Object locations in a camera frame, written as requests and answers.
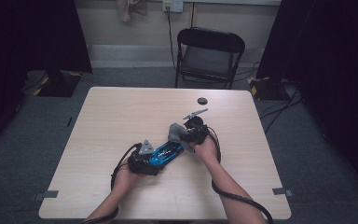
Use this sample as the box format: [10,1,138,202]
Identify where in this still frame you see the hand-held gripper cable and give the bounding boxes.
[206,125,275,224]
[80,142,143,224]

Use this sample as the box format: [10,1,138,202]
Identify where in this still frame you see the black wall socket cable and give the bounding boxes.
[166,6,178,71]

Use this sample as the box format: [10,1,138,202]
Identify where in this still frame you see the black folding chair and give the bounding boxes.
[174,26,246,91]

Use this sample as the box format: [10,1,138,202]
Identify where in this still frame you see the blue toy car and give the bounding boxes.
[148,139,186,168]

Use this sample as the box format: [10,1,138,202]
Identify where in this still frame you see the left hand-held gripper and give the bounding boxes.
[127,139,161,177]

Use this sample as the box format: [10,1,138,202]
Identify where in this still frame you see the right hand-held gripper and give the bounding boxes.
[180,107,212,146]

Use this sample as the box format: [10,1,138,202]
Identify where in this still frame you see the left hand-held gripper cable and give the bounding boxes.
[80,142,143,224]

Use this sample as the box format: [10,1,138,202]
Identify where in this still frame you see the person's right hand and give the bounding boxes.
[190,136,221,166]

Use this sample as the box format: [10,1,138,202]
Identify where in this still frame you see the grey tape strip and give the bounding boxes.
[271,187,295,198]
[34,189,60,202]

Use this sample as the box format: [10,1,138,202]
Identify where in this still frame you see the beige hanging cloth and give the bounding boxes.
[115,0,148,23]

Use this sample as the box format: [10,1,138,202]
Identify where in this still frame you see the right hand-held gripper cable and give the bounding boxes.
[206,125,275,224]

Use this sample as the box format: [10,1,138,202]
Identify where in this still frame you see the person's left hand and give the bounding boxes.
[114,161,147,192]

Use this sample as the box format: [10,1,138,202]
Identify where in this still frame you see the black stand base yellow tape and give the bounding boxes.
[247,76,291,103]
[33,70,84,98]

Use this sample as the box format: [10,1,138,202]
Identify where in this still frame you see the grey cloth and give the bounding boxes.
[167,122,197,154]

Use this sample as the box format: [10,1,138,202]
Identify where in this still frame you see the white wall socket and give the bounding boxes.
[162,0,185,14]

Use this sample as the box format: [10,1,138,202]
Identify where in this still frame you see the black floor cables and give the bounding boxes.
[233,61,303,135]

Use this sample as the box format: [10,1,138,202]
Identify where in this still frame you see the black curtain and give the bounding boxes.
[0,0,93,157]
[255,0,358,200]

